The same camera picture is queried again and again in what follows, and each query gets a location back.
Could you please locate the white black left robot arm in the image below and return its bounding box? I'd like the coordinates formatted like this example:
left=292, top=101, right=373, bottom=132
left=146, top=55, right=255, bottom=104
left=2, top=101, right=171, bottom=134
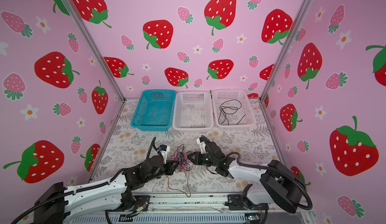
left=13, top=155, right=179, bottom=224

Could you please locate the white plastic basket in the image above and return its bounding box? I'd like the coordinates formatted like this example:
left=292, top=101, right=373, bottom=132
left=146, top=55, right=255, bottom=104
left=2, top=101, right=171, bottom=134
left=212, top=89, right=256, bottom=131
left=172, top=91, right=214, bottom=133

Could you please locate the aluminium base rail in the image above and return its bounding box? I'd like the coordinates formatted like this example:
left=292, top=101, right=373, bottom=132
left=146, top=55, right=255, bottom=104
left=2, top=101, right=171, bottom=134
left=73, top=193, right=318, bottom=224

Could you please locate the red cable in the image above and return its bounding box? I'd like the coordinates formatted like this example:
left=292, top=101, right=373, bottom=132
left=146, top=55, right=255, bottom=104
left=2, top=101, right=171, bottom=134
left=165, top=147, right=194, bottom=198

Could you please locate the teal plastic basket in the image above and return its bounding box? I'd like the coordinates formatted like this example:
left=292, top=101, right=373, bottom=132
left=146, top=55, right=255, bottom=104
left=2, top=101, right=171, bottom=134
left=131, top=90, right=176, bottom=132

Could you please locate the black cable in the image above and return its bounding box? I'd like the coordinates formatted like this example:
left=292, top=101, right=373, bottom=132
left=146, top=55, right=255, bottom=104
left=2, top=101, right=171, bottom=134
left=218, top=99, right=247, bottom=126
left=173, top=144, right=194, bottom=172

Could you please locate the white right plastic basket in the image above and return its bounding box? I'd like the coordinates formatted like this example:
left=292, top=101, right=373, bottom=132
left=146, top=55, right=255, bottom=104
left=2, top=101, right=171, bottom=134
left=212, top=89, right=256, bottom=131

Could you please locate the aluminium right corner post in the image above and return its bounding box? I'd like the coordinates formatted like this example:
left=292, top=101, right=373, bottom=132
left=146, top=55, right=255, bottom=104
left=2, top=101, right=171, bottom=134
left=260, top=0, right=314, bottom=102

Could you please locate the blue cable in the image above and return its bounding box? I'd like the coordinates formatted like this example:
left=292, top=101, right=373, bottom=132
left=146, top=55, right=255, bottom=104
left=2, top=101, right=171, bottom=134
left=170, top=150, right=192, bottom=172

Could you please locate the white middle plastic basket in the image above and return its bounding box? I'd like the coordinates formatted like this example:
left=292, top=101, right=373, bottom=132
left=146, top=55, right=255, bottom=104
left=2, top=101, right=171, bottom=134
left=172, top=91, right=214, bottom=133

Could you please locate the aluminium corner post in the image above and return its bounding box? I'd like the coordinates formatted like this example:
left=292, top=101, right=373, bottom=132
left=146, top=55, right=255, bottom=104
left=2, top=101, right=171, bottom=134
left=260, top=0, right=314, bottom=102
left=61, top=0, right=125, bottom=102

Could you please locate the aluminium left corner post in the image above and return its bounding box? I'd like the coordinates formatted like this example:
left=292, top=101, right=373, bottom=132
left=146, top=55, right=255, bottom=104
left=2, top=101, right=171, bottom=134
left=61, top=0, right=125, bottom=102

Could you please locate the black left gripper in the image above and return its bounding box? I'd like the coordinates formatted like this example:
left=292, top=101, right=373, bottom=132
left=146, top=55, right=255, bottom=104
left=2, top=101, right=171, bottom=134
left=147, top=159, right=182, bottom=184

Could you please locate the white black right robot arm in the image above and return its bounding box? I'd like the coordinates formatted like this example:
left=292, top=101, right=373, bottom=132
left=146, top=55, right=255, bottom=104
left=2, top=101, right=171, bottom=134
left=187, top=142, right=313, bottom=214

